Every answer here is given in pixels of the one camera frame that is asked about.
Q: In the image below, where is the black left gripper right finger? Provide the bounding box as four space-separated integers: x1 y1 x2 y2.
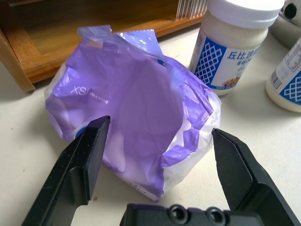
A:
211 128 301 226

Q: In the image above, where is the brown wooden cabinet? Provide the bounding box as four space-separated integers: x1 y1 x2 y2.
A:
0 0 209 92

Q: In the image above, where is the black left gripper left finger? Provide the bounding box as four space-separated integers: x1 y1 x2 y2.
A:
21 115 111 226

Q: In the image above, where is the white bottle with blue label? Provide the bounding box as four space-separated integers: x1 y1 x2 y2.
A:
265 35 301 113
189 0 285 97

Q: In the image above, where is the silver round metal bowl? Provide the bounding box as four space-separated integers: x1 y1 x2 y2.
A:
269 13 301 50

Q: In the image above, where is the purple plastic-wrapped package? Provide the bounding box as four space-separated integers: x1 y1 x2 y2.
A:
44 24 223 203

